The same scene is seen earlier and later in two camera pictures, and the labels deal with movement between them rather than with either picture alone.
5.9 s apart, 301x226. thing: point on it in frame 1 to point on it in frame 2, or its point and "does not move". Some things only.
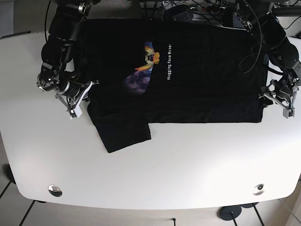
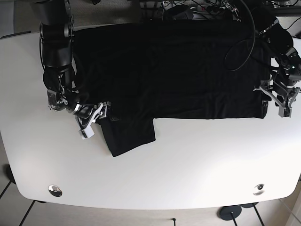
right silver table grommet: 258,189 does not move
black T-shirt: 141,71 does not move
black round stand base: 228,213 does not move
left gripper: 76,108 to 98,111
